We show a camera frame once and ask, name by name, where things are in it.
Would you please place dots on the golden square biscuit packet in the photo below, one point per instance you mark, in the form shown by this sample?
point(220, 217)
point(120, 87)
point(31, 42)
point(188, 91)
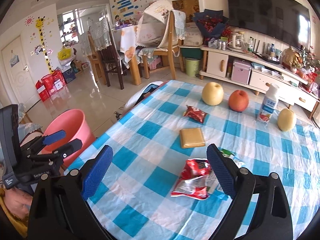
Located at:
point(191, 138)

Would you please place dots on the red crumpled snack wrapper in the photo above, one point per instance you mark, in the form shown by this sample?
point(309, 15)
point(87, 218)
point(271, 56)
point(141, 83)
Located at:
point(198, 181)

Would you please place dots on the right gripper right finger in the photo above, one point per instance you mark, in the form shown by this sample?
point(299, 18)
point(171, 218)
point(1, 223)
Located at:
point(271, 218)

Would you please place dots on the white door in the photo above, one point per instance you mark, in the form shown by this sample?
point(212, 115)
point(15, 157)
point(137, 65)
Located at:
point(18, 74)

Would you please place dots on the white yogurt drink bottle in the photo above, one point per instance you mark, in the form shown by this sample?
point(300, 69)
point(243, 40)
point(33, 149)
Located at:
point(269, 104)

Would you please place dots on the white electric kettle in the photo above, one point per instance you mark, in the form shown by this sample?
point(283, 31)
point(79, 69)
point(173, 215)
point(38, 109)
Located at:
point(237, 42)

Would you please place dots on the yellow green snack bag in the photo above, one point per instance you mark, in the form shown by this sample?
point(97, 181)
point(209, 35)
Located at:
point(227, 154)

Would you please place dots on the white tv cabinet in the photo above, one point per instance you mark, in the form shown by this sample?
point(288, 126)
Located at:
point(218, 64)

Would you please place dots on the yellow pear right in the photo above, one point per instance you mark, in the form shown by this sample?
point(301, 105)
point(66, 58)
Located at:
point(286, 120)

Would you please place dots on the pink plastic trash bucket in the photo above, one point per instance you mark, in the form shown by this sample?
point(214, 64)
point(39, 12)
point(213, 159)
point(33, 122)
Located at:
point(74, 123)

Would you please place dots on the wooden chair with cloths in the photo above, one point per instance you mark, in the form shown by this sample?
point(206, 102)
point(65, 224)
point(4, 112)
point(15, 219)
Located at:
point(159, 33)

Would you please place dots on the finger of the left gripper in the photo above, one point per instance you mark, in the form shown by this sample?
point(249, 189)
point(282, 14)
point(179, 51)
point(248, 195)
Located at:
point(68, 149)
point(52, 138)

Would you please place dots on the red gift boxes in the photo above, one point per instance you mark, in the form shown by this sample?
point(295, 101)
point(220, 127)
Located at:
point(50, 84)

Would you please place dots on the red apple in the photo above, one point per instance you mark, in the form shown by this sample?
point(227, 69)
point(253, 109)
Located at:
point(238, 101)

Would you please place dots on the dark wooden chair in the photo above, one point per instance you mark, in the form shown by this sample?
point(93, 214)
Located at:
point(102, 42)

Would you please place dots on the green waste bin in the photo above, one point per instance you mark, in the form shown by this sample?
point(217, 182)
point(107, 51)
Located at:
point(192, 66)

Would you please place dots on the yellow pear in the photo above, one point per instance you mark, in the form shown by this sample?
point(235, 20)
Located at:
point(212, 94)
point(286, 120)

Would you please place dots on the yellow pear left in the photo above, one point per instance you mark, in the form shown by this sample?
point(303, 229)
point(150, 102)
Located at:
point(212, 94)

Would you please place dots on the black television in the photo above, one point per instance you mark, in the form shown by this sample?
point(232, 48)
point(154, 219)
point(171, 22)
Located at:
point(285, 20)

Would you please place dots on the dark flower bouquet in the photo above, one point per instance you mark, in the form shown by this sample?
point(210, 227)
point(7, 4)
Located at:
point(210, 23)

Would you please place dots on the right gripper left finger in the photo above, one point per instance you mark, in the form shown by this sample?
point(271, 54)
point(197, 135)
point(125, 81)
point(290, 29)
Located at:
point(60, 210)

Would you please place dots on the dark red coffee wrapper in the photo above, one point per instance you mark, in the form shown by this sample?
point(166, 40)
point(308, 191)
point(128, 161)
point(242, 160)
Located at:
point(196, 114)

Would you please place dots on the pink storage box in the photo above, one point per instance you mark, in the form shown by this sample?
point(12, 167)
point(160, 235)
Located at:
point(241, 71)

